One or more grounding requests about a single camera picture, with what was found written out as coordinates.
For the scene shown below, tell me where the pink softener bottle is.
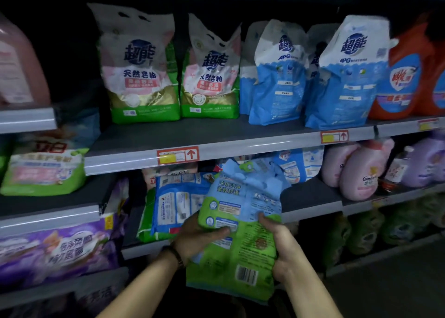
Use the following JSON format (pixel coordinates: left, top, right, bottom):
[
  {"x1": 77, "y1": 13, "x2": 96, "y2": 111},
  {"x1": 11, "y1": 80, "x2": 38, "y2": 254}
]
[
  {"x1": 320, "y1": 143, "x2": 361, "y2": 188},
  {"x1": 339, "y1": 138, "x2": 395, "y2": 202}
]

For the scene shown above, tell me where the blue white detergent bag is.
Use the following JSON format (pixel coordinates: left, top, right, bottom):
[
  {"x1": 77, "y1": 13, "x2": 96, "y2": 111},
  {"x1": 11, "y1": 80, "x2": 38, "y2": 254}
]
[
  {"x1": 248, "y1": 19, "x2": 310, "y2": 126},
  {"x1": 305, "y1": 15, "x2": 399, "y2": 131},
  {"x1": 239, "y1": 21, "x2": 269, "y2": 116}
]

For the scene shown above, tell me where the orange detergent bottle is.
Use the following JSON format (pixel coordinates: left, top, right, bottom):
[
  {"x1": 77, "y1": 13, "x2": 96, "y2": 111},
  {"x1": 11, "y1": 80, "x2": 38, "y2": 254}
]
[
  {"x1": 368, "y1": 22, "x2": 436, "y2": 121},
  {"x1": 415, "y1": 41, "x2": 445, "y2": 117}
]

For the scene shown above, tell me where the purple detergent bag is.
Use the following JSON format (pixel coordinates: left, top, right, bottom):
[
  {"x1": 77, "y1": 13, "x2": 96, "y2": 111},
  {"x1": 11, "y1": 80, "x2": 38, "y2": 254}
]
[{"x1": 0, "y1": 178, "x2": 130, "y2": 289}]

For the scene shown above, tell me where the red yellow price tag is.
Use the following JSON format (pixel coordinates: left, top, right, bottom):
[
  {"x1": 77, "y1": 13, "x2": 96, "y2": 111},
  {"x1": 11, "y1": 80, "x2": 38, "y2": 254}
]
[
  {"x1": 418, "y1": 118, "x2": 441, "y2": 132},
  {"x1": 320, "y1": 129, "x2": 350, "y2": 145},
  {"x1": 156, "y1": 146, "x2": 200, "y2": 165}
]

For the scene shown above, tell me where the small white cap bottle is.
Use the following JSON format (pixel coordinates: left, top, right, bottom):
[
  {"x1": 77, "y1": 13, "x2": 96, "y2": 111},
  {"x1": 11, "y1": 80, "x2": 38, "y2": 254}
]
[{"x1": 380, "y1": 145, "x2": 415, "y2": 192}]

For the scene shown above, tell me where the dark wrist bracelet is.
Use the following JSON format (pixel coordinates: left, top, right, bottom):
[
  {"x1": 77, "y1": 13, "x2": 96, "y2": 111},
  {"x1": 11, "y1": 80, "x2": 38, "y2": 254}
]
[{"x1": 161, "y1": 245, "x2": 185, "y2": 270}]

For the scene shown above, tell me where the pink liquid jug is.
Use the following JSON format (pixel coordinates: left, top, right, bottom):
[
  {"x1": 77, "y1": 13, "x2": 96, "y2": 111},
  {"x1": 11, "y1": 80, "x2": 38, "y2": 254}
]
[{"x1": 0, "y1": 13, "x2": 52, "y2": 110}]

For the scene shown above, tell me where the person's right hand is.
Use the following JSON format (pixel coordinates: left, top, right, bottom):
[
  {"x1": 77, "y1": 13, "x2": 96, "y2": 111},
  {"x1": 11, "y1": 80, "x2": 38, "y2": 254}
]
[{"x1": 258, "y1": 213, "x2": 308, "y2": 283}]

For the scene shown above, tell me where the pink green washing powder bag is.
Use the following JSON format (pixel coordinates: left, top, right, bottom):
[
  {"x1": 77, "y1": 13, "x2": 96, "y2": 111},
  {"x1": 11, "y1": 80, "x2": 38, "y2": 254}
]
[
  {"x1": 180, "y1": 13, "x2": 242, "y2": 119},
  {"x1": 87, "y1": 3, "x2": 181, "y2": 124}
]

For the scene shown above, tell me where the purple softener bottle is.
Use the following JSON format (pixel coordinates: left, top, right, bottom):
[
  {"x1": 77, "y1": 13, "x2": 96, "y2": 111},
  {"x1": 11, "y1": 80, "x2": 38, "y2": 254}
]
[{"x1": 401, "y1": 130, "x2": 445, "y2": 189}]

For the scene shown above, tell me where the grey store shelf board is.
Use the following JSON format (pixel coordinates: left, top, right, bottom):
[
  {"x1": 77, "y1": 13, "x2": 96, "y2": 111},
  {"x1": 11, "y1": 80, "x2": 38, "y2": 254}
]
[
  {"x1": 0, "y1": 267, "x2": 130, "y2": 310},
  {"x1": 326, "y1": 231, "x2": 445, "y2": 277},
  {"x1": 0, "y1": 173, "x2": 119, "y2": 239},
  {"x1": 84, "y1": 114, "x2": 445, "y2": 177},
  {"x1": 0, "y1": 107, "x2": 58, "y2": 135},
  {"x1": 121, "y1": 177, "x2": 445, "y2": 261}
]

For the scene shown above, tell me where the person's right forearm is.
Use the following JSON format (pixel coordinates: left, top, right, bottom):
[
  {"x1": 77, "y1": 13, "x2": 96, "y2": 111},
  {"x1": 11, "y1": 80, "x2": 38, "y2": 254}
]
[{"x1": 281, "y1": 272, "x2": 343, "y2": 318}]

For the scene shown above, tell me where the light blue white bag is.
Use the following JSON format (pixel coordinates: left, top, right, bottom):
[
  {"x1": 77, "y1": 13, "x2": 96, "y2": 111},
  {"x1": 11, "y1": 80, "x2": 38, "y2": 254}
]
[{"x1": 274, "y1": 146, "x2": 325, "y2": 185}]

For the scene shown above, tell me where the blue powder bag white label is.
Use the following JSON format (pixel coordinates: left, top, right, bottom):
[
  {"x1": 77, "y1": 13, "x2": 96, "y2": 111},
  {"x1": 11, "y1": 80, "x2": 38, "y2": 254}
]
[{"x1": 151, "y1": 172, "x2": 218, "y2": 237}]

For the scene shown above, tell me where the green detergent bottle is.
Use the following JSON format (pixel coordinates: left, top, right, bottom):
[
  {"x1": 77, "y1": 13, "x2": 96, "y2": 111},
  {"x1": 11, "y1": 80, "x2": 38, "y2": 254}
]
[
  {"x1": 347, "y1": 208, "x2": 385, "y2": 256},
  {"x1": 380, "y1": 201, "x2": 423, "y2": 247},
  {"x1": 322, "y1": 214, "x2": 352, "y2": 270},
  {"x1": 417, "y1": 193, "x2": 445, "y2": 229}
]

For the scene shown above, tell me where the green white powder bag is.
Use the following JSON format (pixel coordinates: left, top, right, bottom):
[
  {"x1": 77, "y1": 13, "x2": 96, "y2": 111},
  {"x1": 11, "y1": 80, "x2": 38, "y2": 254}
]
[{"x1": 0, "y1": 130, "x2": 90, "y2": 197}]

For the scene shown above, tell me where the person's left forearm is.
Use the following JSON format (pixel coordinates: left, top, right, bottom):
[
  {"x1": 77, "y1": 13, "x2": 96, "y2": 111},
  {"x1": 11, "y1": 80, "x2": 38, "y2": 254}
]
[{"x1": 97, "y1": 249, "x2": 181, "y2": 318}]

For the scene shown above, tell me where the blue green detergent bag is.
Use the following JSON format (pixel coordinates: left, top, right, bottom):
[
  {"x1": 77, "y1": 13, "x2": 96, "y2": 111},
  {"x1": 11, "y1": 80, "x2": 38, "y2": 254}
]
[{"x1": 186, "y1": 157, "x2": 291, "y2": 303}]

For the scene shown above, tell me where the person's left hand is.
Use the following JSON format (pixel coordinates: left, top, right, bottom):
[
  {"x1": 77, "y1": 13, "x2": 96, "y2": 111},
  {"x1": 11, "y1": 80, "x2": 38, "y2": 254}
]
[{"x1": 173, "y1": 212, "x2": 231, "y2": 267}]

